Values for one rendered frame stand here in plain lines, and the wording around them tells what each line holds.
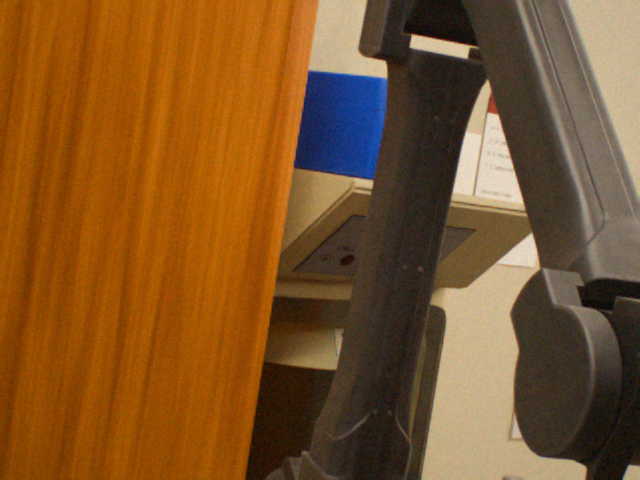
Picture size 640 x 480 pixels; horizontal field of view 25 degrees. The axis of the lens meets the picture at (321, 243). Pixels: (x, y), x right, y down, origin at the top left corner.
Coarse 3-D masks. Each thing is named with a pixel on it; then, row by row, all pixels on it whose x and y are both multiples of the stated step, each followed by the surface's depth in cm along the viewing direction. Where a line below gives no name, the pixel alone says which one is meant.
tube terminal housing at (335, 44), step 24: (336, 0) 135; (360, 0) 138; (336, 24) 135; (360, 24) 138; (312, 48) 134; (336, 48) 136; (432, 48) 147; (456, 48) 150; (336, 72) 136; (360, 72) 139; (384, 72) 142; (288, 288) 136; (312, 288) 139; (336, 288) 141
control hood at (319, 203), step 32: (320, 192) 125; (352, 192) 123; (288, 224) 127; (320, 224) 126; (448, 224) 138; (480, 224) 141; (512, 224) 144; (288, 256) 128; (448, 256) 144; (480, 256) 148
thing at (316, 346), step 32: (288, 320) 135; (320, 320) 138; (288, 352) 136; (320, 352) 139; (288, 384) 136; (320, 384) 140; (416, 384) 152; (256, 416) 134; (288, 416) 137; (416, 416) 152; (256, 448) 134; (288, 448) 138; (416, 448) 153
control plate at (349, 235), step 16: (352, 224) 128; (336, 240) 130; (352, 240) 131; (448, 240) 140; (464, 240) 142; (320, 256) 131; (336, 256) 132; (304, 272) 132; (320, 272) 134; (336, 272) 135; (352, 272) 137
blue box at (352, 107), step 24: (312, 72) 130; (312, 96) 130; (336, 96) 128; (360, 96) 126; (384, 96) 125; (312, 120) 130; (336, 120) 128; (360, 120) 126; (384, 120) 126; (312, 144) 130; (336, 144) 128; (360, 144) 126; (312, 168) 130; (336, 168) 128; (360, 168) 126
